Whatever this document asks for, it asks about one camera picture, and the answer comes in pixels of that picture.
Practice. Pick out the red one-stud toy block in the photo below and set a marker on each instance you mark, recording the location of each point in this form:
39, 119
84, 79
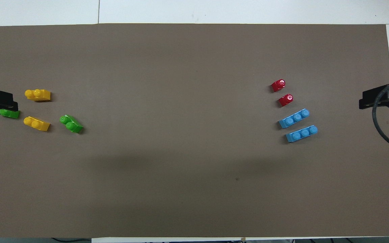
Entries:
277, 85
285, 100

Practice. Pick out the brown paper table mat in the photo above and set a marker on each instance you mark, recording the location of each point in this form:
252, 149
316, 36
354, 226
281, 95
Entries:
194, 67

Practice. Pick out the blue three-stud toy block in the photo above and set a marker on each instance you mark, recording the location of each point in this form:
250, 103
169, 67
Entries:
301, 134
294, 118

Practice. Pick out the green two-stud toy block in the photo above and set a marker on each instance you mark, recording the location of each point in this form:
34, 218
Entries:
10, 114
71, 124

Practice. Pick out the yellow two-stud toy block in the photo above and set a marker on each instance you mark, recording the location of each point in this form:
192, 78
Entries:
38, 95
36, 123

